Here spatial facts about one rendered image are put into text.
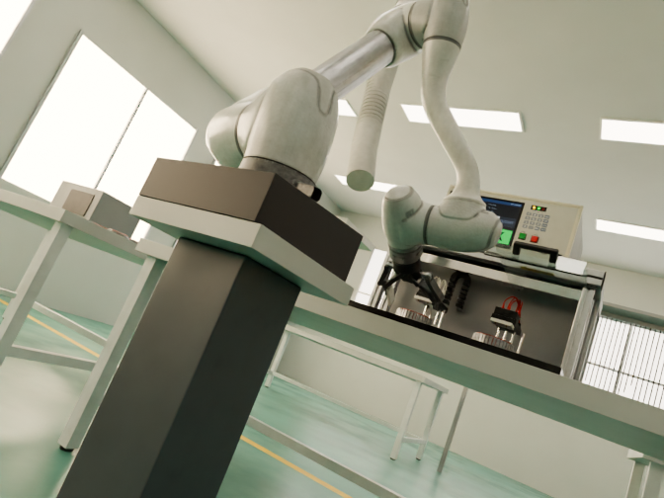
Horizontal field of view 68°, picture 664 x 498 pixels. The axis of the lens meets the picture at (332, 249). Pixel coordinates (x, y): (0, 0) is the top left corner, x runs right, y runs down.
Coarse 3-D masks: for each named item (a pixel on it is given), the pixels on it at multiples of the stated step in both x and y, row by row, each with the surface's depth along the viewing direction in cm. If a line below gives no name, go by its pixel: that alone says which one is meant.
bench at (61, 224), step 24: (0, 192) 215; (24, 216) 294; (48, 216) 192; (72, 216) 192; (48, 240) 192; (96, 240) 226; (120, 240) 212; (48, 264) 192; (0, 288) 346; (24, 288) 188; (24, 312) 188; (48, 312) 332; (0, 336) 184; (96, 336) 304; (0, 360) 185; (48, 360) 201; (72, 360) 210
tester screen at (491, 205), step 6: (486, 204) 168; (492, 204) 167; (498, 204) 166; (504, 204) 165; (510, 204) 164; (516, 204) 163; (492, 210) 166; (498, 210) 165; (504, 210) 164; (510, 210) 163; (516, 210) 162; (504, 216) 163; (510, 216) 162; (516, 216) 161; (504, 228) 162; (510, 228) 161; (510, 240) 160
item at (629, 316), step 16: (608, 304) 431; (624, 320) 441; (640, 320) 435; (656, 320) 419; (592, 352) 445; (608, 352) 439; (624, 368) 430; (640, 368) 425; (656, 368) 420; (448, 448) 466
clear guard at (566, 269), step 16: (496, 256) 131; (512, 256) 130; (528, 256) 130; (544, 256) 129; (560, 256) 129; (512, 272) 156; (528, 272) 150; (544, 272) 144; (560, 272) 139; (576, 272) 121; (576, 288) 147
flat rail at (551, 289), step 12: (432, 264) 165; (444, 264) 163; (456, 264) 161; (468, 264) 159; (480, 276) 156; (492, 276) 154; (504, 276) 153; (516, 276) 151; (528, 288) 149; (540, 288) 147; (552, 288) 145; (564, 288) 144
